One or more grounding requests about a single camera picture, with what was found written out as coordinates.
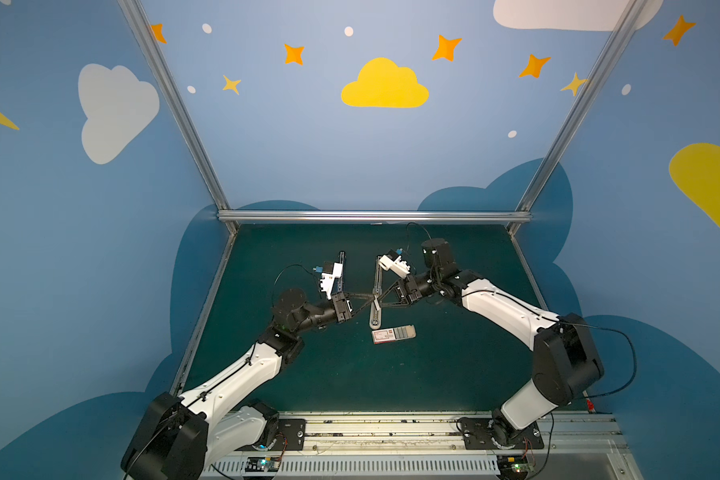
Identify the red white staple box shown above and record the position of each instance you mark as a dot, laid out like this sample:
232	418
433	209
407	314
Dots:
389	335

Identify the right aluminium frame post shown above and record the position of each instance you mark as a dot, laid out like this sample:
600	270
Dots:
608	58

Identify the aluminium back crossbar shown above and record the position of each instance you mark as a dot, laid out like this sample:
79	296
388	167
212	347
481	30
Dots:
443	217

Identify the beige black stapler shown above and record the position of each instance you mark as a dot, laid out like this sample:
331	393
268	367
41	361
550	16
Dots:
375	308

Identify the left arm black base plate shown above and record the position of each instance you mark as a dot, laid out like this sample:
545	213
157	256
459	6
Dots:
288	435

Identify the green circuit board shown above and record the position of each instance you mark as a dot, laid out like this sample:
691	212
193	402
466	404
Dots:
264	465
512	468

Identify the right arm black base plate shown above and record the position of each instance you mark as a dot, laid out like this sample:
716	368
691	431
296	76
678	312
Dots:
484	433

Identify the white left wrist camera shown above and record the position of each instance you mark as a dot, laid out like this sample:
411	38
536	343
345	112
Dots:
326	282

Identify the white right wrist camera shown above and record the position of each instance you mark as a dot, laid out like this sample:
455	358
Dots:
394	262

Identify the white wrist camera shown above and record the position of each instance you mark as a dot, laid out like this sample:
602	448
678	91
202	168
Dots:
394	262
326	282

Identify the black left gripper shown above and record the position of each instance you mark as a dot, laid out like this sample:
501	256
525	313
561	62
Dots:
342	306

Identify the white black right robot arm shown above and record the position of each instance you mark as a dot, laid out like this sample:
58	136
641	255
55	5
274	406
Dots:
565	360

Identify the left green circuit board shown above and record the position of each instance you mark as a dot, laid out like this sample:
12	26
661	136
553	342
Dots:
264	465

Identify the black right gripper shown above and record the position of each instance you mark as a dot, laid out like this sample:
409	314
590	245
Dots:
408	289

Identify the aluminium frame post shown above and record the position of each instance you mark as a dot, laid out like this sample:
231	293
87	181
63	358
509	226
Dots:
137	20
608	58

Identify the left aluminium frame post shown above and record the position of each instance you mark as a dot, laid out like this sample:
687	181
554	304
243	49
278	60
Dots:
137	20

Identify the aluminium front rail frame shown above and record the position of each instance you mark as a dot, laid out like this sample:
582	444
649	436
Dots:
427	445

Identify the right green circuit board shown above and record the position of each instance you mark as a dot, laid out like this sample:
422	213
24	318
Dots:
512	468

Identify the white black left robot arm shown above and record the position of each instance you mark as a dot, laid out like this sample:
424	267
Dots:
180	436

